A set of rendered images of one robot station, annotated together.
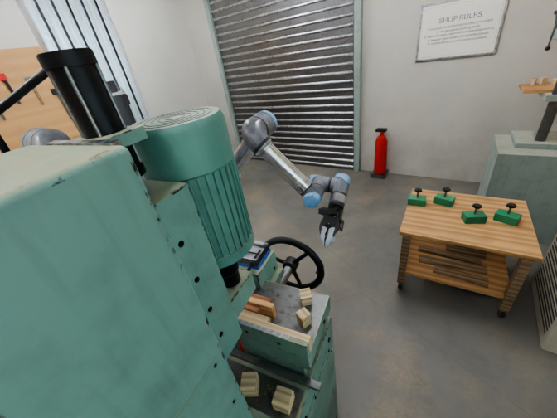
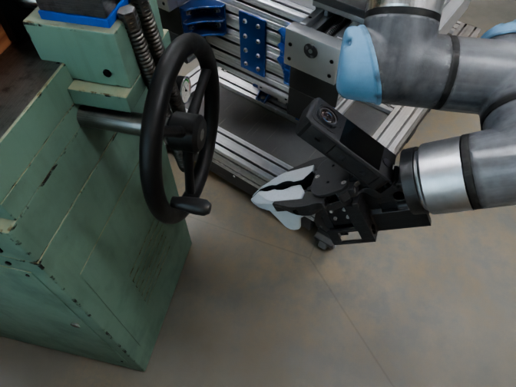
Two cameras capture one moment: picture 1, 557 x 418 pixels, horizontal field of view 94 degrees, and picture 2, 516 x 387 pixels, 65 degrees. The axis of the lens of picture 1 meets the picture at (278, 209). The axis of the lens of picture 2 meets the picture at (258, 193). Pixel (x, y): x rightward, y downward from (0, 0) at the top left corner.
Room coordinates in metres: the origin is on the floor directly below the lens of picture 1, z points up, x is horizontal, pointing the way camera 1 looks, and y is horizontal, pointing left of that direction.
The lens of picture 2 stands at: (0.78, -0.47, 1.26)
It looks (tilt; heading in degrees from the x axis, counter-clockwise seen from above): 54 degrees down; 73
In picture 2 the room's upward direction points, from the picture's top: straight up
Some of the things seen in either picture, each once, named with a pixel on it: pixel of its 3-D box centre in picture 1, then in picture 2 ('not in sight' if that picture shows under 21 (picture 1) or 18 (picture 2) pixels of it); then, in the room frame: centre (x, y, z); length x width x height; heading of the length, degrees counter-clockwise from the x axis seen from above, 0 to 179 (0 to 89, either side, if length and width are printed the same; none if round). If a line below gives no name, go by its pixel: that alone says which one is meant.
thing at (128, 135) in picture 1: (96, 123); not in sight; (0.39, 0.23, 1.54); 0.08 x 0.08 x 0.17; 60
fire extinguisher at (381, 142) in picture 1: (380, 153); not in sight; (2.98, -1.36, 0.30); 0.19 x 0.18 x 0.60; 142
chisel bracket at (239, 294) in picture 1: (230, 297); not in sight; (0.50, 0.17, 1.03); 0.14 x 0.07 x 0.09; 150
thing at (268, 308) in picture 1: (241, 301); not in sight; (0.56, 0.17, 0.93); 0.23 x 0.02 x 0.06; 60
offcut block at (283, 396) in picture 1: (283, 399); not in sight; (0.32, 0.07, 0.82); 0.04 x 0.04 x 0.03; 63
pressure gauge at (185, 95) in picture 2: not in sight; (179, 92); (0.83, 0.28, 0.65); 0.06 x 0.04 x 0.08; 60
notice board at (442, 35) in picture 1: (457, 29); not in sight; (2.69, -1.87, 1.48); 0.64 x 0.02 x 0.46; 52
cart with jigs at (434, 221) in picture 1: (456, 241); not in sight; (1.27, -1.13, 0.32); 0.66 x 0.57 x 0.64; 54
